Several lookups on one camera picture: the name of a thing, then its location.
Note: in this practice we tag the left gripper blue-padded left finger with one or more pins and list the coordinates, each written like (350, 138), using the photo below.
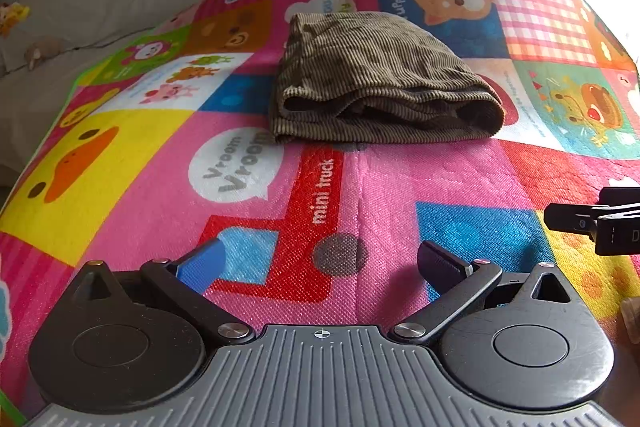
(178, 286)

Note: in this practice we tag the left gripper black-padded right finger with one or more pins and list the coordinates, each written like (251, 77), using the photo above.
(462, 288)

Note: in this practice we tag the brown corduroy garment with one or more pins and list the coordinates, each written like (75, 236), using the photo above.
(376, 78)

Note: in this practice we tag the colourful cartoon play mat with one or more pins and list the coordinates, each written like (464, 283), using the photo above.
(164, 144)

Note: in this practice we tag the small beige plush toy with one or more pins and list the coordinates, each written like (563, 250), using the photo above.
(43, 49)

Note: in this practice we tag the grey sofa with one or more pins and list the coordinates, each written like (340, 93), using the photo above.
(31, 99)

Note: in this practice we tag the yellow plush toy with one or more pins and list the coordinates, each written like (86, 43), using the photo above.
(11, 15)

